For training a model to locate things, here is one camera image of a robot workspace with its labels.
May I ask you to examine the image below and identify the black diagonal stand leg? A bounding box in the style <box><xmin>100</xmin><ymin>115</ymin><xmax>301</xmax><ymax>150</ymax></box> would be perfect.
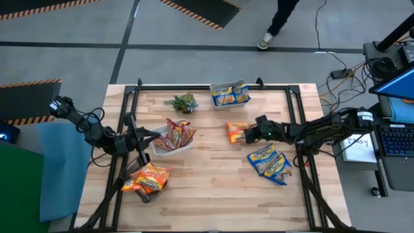
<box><xmin>368</xmin><ymin>102</ymin><xmax>384</xmax><ymax>115</ymax></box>

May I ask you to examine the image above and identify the blue Maruchan noodle packet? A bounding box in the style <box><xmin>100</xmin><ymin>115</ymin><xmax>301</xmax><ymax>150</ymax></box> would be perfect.
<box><xmin>232</xmin><ymin>83</ymin><xmax>252</xmax><ymax>104</ymax></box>
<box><xmin>246</xmin><ymin>144</ymin><xmax>278</xmax><ymax>176</ymax></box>
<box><xmin>263</xmin><ymin>152</ymin><xmax>293</xmax><ymax>186</ymax></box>
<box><xmin>212</xmin><ymin>86</ymin><xmax>235</xmax><ymax>107</ymax></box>

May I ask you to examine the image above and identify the green floor mat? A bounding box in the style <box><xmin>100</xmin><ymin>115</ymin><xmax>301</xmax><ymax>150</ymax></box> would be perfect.
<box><xmin>0</xmin><ymin>142</ymin><xmax>49</xmax><ymax>233</ymax></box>

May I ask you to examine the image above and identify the coiled black cable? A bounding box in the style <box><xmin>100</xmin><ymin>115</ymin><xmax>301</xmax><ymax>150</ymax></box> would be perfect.
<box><xmin>368</xmin><ymin>56</ymin><xmax>399</xmax><ymax>80</ymax></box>

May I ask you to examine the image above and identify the black floor power adapter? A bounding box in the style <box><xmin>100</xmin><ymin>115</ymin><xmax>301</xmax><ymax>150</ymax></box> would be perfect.
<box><xmin>330</xmin><ymin>68</ymin><xmax>353</xmax><ymax>80</ymax></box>

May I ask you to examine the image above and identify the blue cloth sheet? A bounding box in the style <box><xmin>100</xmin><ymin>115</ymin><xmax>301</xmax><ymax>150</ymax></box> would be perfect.
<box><xmin>37</xmin><ymin>115</ymin><xmax>102</xmax><ymax>224</ymax></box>

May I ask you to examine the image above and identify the grey equipment box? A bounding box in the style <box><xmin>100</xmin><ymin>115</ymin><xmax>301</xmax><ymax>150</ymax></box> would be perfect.
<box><xmin>362</xmin><ymin>40</ymin><xmax>414</xmax><ymax>85</ymax></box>

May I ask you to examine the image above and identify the black floor cable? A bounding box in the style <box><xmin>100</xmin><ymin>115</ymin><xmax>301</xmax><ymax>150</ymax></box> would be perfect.
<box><xmin>315</xmin><ymin>0</ymin><xmax>349</xmax><ymax>71</ymax></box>

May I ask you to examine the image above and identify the grey laptop base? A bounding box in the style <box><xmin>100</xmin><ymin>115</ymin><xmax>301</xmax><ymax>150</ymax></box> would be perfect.
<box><xmin>371</xmin><ymin>116</ymin><xmax>414</xmax><ymax>192</ymax></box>

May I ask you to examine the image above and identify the black power brick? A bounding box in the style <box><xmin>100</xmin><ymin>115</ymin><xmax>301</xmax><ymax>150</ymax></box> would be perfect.
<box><xmin>399</xmin><ymin>43</ymin><xmax>414</xmax><ymax>64</ymax></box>

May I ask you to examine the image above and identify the black hazard-striped floor mat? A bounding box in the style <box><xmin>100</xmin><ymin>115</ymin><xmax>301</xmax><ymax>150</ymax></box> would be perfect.
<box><xmin>0</xmin><ymin>0</ymin><xmax>101</xmax><ymax>21</ymax></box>
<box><xmin>0</xmin><ymin>79</ymin><xmax>62</xmax><ymax>127</ymax></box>
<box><xmin>158</xmin><ymin>0</ymin><xmax>242</xmax><ymax>32</ymax></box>

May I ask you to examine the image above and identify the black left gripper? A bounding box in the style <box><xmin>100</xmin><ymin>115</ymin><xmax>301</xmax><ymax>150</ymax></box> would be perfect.
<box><xmin>114</xmin><ymin>111</ymin><xmax>162</xmax><ymax>166</ymax></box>

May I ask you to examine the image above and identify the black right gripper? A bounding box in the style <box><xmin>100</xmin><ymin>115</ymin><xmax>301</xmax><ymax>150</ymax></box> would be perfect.
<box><xmin>245</xmin><ymin>115</ymin><xmax>289</xmax><ymax>145</ymax></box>

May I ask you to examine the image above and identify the person's shoe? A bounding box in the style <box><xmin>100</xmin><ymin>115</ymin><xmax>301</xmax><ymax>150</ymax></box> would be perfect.
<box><xmin>257</xmin><ymin>31</ymin><xmax>274</xmax><ymax>50</ymax></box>

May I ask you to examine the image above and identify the light blue cloth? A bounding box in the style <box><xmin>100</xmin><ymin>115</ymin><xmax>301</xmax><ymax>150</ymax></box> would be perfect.
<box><xmin>387</xmin><ymin>96</ymin><xmax>414</xmax><ymax>124</ymax></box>

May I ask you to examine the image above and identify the small green succulent plant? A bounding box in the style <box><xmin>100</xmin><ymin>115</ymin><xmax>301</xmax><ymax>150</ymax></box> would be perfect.
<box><xmin>164</xmin><ymin>93</ymin><xmax>199</xmax><ymax>115</ymax></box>

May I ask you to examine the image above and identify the black device with blue light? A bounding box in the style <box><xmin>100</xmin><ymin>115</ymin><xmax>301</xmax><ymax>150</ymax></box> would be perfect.
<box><xmin>0</xmin><ymin>121</ymin><xmax>21</xmax><ymax>145</ymax></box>

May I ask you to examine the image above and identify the computer monitor with blue screen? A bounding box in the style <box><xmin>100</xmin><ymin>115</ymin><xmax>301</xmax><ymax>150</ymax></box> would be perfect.
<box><xmin>368</xmin><ymin>63</ymin><xmax>414</xmax><ymax>101</ymax></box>

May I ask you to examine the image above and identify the black stand pole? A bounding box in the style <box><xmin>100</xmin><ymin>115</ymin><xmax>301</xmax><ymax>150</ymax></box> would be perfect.
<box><xmin>376</xmin><ymin>12</ymin><xmax>414</xmax><ymax>52</ymax></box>

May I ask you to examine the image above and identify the white plastic bin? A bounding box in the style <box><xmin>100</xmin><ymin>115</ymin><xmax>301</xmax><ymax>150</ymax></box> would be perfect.
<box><xmin>150</xmin><ymin>118</ymin><xmax>196</xmax><ymax>159</ymax></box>

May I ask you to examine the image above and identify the person's leg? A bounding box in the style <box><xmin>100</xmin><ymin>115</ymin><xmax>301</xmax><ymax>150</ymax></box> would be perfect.
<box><xmin>267</xmin><ymin>0</ymin><xmax>301</xmax><ymax>36</ymax></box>

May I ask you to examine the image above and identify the grey plastic bin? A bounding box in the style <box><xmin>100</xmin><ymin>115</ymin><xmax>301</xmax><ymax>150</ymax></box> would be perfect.
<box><xmin>209</xmin><ymin>78</ymin><xmax>252</xmax><ymax>110</ymax></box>

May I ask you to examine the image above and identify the white paper sheet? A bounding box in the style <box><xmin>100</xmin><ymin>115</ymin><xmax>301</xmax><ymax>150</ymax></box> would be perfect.
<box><xmin>340</xmin><ymin>134</ymin><xmax>378</xmax><ymax>164</ymax></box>

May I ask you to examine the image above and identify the backlit black keyboard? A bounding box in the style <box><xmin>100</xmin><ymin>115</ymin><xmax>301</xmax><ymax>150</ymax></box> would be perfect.
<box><xmin>378</xmin><ymin>124</ymin><xmax>414</xmax><ymax>158</ymax></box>

